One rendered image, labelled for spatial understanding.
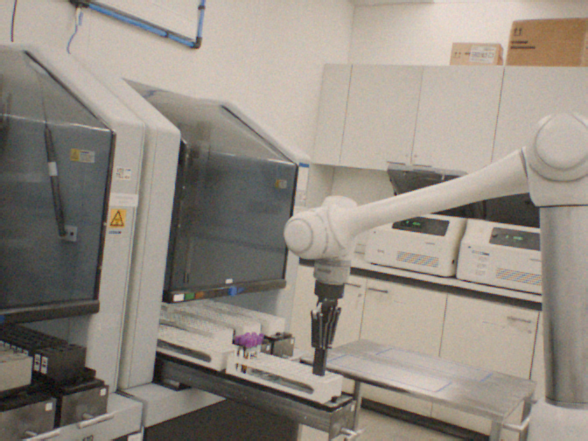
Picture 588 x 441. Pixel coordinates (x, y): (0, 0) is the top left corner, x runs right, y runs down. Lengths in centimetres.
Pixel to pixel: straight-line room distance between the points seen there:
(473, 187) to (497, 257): 237
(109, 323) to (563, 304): 106
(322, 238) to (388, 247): 266
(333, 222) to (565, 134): 50
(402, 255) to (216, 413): 224
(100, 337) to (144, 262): 22
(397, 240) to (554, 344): 277
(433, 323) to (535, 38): 180
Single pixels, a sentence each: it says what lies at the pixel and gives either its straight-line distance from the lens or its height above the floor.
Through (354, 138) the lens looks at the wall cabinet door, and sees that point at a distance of 453.
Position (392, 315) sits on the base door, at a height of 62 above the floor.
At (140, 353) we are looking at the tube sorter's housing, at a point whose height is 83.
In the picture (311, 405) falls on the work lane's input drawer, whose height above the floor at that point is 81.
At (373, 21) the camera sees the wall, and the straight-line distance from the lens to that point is 504.
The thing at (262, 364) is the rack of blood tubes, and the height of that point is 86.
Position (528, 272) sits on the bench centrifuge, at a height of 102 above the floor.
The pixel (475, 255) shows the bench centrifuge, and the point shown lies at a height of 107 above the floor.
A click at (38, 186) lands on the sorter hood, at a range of 151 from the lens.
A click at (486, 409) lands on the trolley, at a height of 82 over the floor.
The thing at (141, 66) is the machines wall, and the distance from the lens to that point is 330.
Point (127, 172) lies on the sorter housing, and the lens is 170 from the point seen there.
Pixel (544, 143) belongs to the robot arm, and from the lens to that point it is 127.
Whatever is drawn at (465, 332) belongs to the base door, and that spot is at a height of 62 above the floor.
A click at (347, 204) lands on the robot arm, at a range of 160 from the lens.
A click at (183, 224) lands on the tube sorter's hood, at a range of 186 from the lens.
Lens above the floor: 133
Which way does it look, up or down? 3 degrees down
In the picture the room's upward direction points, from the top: 7 degrees clockwise
